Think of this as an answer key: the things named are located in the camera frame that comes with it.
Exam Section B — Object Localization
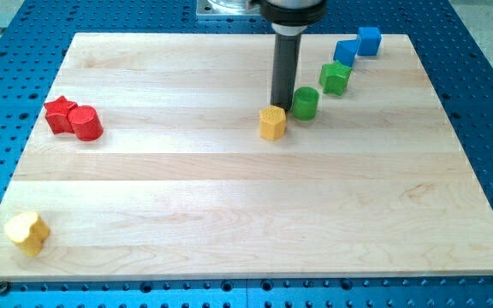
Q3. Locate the green cylinder block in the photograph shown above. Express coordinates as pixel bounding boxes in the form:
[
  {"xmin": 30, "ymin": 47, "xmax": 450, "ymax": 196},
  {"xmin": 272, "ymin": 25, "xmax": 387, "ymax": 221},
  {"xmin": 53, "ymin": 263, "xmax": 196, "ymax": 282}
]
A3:
[{"xmin": 293, "ymin": 86, "xmax": 319, "ymax": 121}]

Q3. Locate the black robot arm flange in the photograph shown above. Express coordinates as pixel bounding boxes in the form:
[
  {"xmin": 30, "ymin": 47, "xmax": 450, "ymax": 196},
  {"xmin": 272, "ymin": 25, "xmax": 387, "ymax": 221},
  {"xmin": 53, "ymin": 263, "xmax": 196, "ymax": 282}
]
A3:
[{"xmin": 258, "ymin": 0, "xmax": 328, "ymax": 27}]

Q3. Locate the green star block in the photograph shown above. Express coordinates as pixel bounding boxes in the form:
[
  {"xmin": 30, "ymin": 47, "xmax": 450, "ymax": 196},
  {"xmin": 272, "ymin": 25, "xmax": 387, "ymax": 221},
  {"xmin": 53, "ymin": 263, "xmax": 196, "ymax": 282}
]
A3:
[{"xmin": 319, "ymin": 62, "xmax": 352, "ymax": 96}]

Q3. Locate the red star block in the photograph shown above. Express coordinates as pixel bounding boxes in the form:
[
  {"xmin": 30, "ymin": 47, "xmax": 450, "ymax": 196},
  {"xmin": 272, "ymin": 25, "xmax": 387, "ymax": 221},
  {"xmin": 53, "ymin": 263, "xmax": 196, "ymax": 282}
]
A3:
[{"xmin": 44, "ymin": 96, "xmax": 78, "ymax": 134}]

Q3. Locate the yellow hexagon block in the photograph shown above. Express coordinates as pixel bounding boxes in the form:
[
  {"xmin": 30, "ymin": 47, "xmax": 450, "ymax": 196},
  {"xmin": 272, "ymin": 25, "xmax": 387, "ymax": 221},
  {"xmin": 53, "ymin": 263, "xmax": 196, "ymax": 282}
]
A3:
[{"xmin": 259, "ymin": 105, "xmax": 287, "ymax": 141}]

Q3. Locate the wooden board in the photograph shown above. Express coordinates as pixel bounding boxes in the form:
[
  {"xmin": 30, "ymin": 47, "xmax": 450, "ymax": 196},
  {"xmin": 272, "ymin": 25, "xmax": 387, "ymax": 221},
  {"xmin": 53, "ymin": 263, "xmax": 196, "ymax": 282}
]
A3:
[{"xmin": 0, "ymin": 33, "xmax": 493, "ymax": 281}]

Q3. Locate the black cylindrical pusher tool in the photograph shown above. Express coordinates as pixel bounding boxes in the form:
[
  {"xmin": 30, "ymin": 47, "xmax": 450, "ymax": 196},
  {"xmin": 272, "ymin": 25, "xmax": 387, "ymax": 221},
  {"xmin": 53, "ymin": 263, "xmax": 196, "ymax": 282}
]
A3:
[{"xmin": 270, "ymin": 23, "xmax": 306, "ymax": 110}]

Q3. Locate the blue diamond block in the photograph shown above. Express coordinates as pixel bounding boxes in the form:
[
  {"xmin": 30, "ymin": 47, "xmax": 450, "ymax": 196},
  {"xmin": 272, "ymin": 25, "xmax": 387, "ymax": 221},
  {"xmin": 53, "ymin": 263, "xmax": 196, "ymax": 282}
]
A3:
[{"xmin": 333, "ymin": 39, "xmax": 359, "ymax": 68}]

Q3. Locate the red cylinder block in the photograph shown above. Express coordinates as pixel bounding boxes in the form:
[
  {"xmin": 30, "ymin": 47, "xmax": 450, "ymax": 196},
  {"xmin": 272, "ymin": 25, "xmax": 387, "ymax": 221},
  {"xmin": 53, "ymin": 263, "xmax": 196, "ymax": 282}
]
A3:
[{"xmin": 68, "ymin": 105, "xmax": 104, "ymax": 141}]

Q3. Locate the blue cube block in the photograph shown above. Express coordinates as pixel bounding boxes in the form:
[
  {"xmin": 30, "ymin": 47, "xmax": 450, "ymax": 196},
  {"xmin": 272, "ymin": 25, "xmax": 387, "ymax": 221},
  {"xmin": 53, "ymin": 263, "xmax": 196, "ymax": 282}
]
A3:
[{"xmin": 357, "ymin": 27, "xmax": 382, "ymax": 56}]

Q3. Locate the yellow heart block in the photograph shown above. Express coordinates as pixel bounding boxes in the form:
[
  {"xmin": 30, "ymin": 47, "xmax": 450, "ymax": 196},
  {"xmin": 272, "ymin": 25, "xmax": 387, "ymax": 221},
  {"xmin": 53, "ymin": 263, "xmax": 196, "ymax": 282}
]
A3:
[{"xmin": 3, "ymin": 211, "xmax": 50, "ymax": 257}]

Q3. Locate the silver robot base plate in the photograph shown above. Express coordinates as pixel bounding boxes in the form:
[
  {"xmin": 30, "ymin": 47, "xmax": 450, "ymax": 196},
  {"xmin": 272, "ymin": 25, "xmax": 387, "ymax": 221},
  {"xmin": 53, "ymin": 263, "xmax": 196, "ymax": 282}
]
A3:
[{"xmin": 196, "ymin": 0, "xmax": 260, "ymax": 17}]

